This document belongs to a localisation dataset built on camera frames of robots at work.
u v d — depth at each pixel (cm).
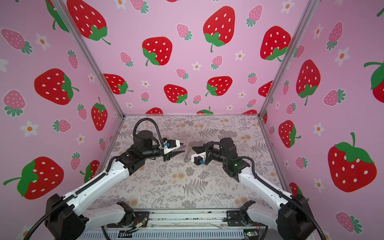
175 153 66
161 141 57
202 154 63
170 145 57
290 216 40
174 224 73
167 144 57
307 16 71
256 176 51
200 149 71
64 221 38
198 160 60
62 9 69
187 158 74
